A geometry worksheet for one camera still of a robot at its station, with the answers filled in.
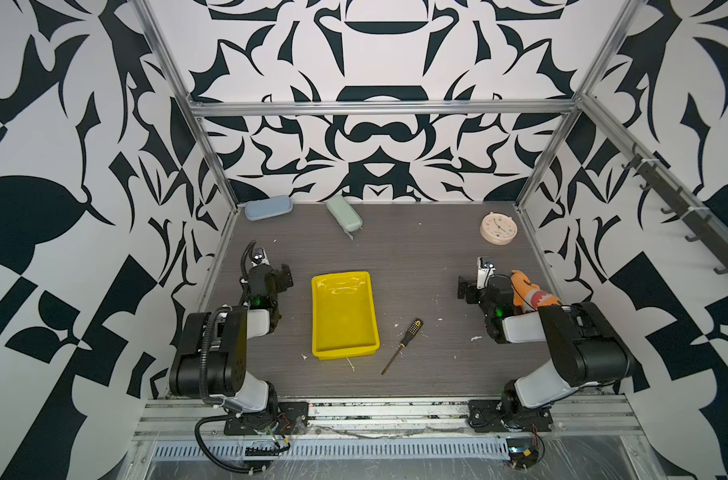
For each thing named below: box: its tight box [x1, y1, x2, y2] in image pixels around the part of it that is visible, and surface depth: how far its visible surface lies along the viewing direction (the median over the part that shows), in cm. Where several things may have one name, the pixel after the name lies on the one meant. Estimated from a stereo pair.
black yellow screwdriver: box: [381, 318, 424, 375], surface depth 88 cm
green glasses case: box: [326, 194, 364, 240], surface depth 114 cm
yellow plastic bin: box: [311, 271, 381, 360], surface depth 90 cm
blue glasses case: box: [244, 195, 293, 222], surface depth 118 cm
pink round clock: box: [480, 212, 518, 246], surface depth 113 cm
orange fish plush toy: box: [510, 270, 562, 313], surface depth 89 cm
